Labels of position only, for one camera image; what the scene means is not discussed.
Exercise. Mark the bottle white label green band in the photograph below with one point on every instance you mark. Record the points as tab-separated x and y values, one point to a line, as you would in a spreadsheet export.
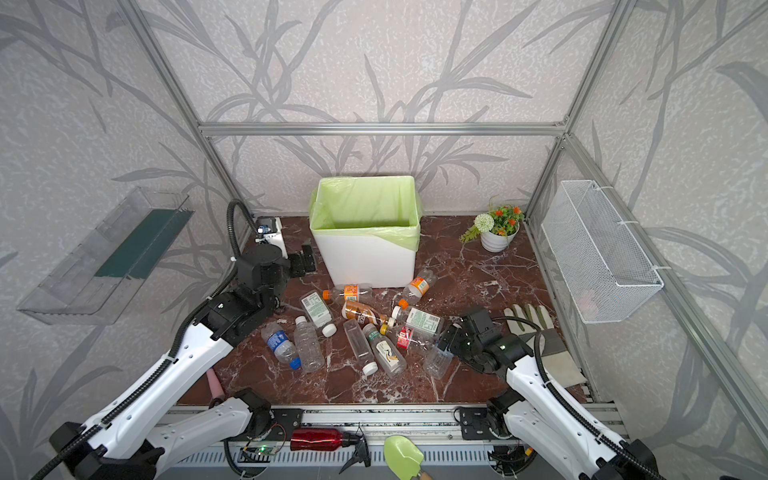
389	359

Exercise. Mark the purple pink brush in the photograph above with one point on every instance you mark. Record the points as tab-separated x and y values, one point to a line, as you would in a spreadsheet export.
215	388

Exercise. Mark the brown tea bottle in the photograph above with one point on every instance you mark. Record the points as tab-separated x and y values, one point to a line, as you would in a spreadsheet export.
363	314

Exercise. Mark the clear square bottle white cap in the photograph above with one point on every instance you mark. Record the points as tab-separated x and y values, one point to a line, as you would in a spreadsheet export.
360	347

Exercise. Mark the green plastic trowel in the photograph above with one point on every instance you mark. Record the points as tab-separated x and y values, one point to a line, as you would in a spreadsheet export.
404	458

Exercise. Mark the small bottle red label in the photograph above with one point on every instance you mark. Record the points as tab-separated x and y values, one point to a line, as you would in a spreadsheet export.
408	338

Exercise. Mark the green circuit board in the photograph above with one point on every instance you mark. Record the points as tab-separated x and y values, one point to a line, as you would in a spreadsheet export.
259	454

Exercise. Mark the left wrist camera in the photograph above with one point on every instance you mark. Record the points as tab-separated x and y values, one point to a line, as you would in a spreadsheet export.
269	230

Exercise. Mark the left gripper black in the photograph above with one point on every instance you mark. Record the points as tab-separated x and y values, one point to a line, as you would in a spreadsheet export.
297	262

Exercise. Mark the bottle blue label white cap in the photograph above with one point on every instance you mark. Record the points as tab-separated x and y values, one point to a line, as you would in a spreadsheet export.
437	362

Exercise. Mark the white bin with green liner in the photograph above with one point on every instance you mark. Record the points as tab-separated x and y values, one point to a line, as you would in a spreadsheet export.
367	229

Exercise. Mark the small bottle orange label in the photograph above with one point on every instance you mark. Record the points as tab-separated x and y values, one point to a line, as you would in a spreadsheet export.
350	292

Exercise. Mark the clear bottle blue cap label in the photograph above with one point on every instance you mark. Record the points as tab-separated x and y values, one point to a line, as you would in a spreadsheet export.
280	345

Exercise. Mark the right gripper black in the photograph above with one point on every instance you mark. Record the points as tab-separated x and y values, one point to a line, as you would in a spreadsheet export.
455	339

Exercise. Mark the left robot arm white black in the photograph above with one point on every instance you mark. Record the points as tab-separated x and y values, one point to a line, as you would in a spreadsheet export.
125	440

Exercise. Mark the clear acrylic wall shelf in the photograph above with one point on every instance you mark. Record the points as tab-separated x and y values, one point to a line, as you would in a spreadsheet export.
95	283

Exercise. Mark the red spray bottle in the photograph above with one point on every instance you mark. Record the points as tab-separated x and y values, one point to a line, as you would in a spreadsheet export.
330	440

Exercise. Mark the potted flower white pot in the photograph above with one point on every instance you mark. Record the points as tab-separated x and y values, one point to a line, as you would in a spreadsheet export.
495	228

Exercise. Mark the white wire mesh basket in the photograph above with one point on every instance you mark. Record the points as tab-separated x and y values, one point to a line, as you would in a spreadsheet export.
606	271

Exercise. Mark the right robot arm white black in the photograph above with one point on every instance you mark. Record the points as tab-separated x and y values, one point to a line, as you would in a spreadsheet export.
535	408

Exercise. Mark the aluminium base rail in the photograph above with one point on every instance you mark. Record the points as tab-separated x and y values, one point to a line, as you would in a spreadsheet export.
447	435

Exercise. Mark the bottle orange label orange cap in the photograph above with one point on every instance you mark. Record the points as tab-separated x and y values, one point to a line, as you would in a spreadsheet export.
417	288

